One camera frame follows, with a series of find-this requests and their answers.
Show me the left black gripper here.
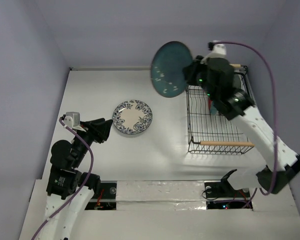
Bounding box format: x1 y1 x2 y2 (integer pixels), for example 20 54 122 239
72 116 113 166

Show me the teal blue plate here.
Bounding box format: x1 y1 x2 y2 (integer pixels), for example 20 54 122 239
150 41 193 98

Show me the blue white floral plate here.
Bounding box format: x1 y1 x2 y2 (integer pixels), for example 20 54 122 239
112 99 153 135

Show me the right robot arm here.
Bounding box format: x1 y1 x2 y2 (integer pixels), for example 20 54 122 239
182 56 300 196

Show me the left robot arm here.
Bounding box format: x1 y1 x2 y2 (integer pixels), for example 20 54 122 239
37 112 113 240

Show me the red teal flower plate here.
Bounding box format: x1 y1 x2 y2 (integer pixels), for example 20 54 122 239
208 99 218 115

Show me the green leaf plate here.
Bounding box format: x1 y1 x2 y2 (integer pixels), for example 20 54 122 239
233 74 242 89

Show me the white front platform board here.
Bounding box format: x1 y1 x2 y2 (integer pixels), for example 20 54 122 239
17 177 299 240

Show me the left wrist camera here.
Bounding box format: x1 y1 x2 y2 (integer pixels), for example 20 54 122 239
62 111 83 131

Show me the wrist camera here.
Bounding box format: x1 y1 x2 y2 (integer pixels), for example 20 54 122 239
200 40 227 64
62 111 83 131

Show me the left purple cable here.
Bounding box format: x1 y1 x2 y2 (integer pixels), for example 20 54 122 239
27 115 95 240

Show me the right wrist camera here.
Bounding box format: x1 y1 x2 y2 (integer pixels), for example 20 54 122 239
200 40 227 64

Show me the black wire dish rack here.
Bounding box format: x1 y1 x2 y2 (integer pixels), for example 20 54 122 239
186 63 256 155

